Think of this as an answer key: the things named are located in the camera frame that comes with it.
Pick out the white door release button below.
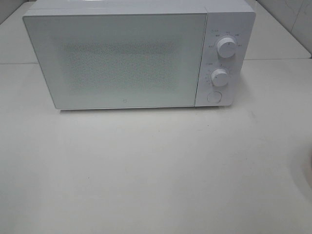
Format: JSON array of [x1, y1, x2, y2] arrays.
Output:
[[207, 91, 222, 103]]

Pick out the white timer knob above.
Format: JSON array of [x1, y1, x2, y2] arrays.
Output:
[[211, 68, 229, 87]]

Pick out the white microwave door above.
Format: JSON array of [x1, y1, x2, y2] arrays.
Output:
[[23, 14, 207, 110]]

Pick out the upper white power knob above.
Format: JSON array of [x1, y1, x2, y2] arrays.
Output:
[[216, 36, 237, 59]]

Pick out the white microwave oven body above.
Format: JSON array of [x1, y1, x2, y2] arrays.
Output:
[[22, 0, 256, 109]]

